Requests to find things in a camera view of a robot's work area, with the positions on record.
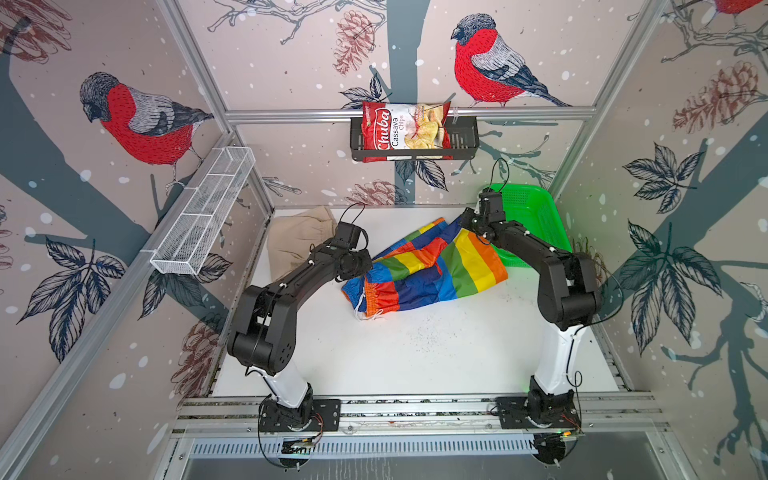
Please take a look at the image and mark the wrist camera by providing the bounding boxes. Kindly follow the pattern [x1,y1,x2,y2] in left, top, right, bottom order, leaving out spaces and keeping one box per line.
[479,187,506,223]
[331,221,369,250]

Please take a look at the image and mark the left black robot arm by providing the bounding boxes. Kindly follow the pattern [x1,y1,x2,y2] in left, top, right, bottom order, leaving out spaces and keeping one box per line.
[226,240,372,431]

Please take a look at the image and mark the green plastic basket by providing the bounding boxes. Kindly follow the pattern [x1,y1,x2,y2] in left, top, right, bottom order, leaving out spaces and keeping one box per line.
[480,184,572,252]

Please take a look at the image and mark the white vented cable duct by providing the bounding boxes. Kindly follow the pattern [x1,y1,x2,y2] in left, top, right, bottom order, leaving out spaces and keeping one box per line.
[188,434,537,460]

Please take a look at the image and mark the rainbow coloured shorts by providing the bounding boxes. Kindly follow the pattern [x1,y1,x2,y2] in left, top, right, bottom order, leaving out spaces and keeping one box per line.
[342,217,508,320]

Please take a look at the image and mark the black wire wall basket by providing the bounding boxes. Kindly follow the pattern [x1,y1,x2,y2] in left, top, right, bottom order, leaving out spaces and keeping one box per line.
[349,116,480,162]

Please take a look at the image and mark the red cassava chips bag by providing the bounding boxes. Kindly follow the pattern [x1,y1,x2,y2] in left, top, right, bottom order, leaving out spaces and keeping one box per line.
[362,102,451,152]

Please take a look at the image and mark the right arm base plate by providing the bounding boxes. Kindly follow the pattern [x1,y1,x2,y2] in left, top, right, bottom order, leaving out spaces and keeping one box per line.
[492,391,581,430]

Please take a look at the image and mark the beige drawstring shorts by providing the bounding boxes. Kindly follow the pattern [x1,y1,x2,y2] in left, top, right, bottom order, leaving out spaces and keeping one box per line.
[266,207,337,281]

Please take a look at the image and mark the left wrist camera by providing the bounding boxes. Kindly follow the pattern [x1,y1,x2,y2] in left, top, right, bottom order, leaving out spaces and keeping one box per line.
[331,221,369,250]

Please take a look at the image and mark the aluminium mounting rail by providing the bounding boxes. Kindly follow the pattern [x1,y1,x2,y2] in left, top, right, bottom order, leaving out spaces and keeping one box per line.
[169,391,671,438]

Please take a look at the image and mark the white wire mesh shelf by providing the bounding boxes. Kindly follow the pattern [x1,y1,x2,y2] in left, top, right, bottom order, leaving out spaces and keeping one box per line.
[150,146,255,275]

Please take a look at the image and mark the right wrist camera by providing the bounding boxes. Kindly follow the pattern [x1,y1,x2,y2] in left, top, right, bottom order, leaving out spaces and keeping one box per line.
[479,187,506,223]

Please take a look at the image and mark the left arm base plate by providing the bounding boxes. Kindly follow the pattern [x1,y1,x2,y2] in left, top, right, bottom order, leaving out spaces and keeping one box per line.
[258,398,341,433]

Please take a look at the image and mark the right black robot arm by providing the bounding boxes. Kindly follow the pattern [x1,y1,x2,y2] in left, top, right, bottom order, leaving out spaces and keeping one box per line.
[460,187,601,429]

